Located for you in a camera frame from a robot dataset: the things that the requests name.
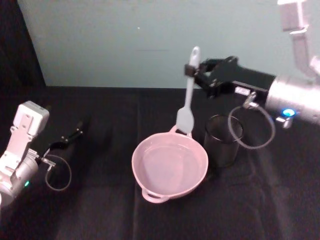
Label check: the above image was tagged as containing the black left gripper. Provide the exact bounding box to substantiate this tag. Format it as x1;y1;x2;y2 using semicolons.
36;121;84;174

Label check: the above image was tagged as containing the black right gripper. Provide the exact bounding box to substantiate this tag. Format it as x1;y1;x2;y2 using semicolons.
184;56;276;102

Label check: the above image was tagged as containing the grey-blue silicone spatula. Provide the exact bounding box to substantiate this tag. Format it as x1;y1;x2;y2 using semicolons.
175;45;202;136

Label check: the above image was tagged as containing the black mesh cup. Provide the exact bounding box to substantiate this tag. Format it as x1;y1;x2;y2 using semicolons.
203;114;244;168

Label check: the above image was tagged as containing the black table cloth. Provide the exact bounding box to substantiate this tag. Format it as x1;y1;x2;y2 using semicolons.
0;85;320;240

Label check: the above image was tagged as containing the black backdrop cloth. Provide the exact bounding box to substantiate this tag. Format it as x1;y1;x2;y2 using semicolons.
0;0;46;89

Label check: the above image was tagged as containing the left gripper dark cable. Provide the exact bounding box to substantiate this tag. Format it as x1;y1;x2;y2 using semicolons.
40;153;73;193

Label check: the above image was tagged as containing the gripper dark cable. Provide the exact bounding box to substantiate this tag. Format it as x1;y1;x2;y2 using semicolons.
227;91;276;151
40;153;73;193

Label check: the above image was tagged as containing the right gripper dark cable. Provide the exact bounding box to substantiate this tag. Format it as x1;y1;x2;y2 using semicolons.
227;91;276;151

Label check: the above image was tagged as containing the pale green wall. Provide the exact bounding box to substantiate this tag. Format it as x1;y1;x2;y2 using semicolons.
16;0;320;90

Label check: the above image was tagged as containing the pink two-handled pan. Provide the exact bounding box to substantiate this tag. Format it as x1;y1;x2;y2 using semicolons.
131;124;210;204

